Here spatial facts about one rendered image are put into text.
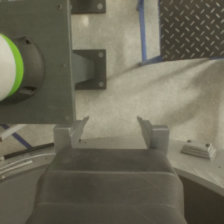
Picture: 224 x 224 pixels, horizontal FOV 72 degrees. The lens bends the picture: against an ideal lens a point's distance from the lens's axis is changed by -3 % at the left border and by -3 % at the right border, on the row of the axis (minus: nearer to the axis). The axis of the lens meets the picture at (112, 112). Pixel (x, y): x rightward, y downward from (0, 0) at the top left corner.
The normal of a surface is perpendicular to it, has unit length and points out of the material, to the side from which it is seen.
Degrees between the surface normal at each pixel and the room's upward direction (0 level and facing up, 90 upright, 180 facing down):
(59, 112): 0
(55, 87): 0
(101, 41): 0
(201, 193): 53
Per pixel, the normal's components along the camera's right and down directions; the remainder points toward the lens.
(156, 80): -0.03, 0.25
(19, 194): 0.58, 0.15
